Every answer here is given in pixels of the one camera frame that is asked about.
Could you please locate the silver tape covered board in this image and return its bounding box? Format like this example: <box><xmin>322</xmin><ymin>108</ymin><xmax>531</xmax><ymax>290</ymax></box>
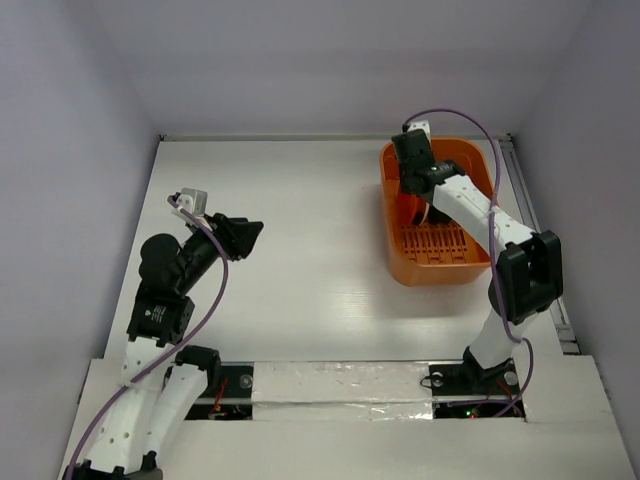
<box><xmin>251</xmin><ymin>361</ymin><xmax>433</xmax><ymax>422</ymax></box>

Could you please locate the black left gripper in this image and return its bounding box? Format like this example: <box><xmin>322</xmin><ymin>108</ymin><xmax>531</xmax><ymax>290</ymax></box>
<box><xmin>176</xmin><ymin>211</ymin><xmax>262</xmax><ymax>292</ymax></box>

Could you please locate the orange plastic plate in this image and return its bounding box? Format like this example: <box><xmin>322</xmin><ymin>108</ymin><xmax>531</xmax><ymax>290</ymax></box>
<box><xmin>396</xmin><ymin>192</ymin><xmax>429</xmax><ymax>226</ymax></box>

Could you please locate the orange plastic dish rack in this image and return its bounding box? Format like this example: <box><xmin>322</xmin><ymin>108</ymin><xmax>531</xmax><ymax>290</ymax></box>
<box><xmin>379</xmin><ymin>143</ymin><xmax>490</xmax><ymax>287</ymax></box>

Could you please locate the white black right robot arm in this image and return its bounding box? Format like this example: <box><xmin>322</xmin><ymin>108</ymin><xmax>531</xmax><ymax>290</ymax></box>
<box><xmin>391</xmin><ymin>129</ymin><xmax>564</xmax><ymax>394</ymax></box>

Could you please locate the aluminium rail right side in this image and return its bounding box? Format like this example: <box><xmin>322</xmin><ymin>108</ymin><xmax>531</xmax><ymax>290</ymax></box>
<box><xmin>498</xmin><ymin>140</ymin><xmax>581</xmax><ymax>355</ymax></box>

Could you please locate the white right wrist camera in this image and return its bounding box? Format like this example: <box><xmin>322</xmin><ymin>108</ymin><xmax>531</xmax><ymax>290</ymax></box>
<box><xmin>402</xmin><ymin>119</ymin><xmax>431</xmax><ymax>138</ymax></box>

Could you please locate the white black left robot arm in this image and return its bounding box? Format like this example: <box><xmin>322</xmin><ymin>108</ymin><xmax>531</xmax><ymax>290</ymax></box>
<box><xmin>63</xmin><ymin>208</ymin><xmax>264</xmax><ymax>479</ymax></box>

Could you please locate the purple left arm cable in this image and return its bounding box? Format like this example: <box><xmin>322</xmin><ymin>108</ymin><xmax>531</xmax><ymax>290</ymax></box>
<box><xmin>62</xmin><ymin>197</ymin><xmax>232</xmax><ymax>480</ymax></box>

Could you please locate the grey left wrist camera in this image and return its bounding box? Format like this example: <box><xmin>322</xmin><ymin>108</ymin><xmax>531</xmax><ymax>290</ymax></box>
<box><xmin>169</xmin><ymin>188</ymin><xmax>208</xmax><ymax>217</ymax></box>

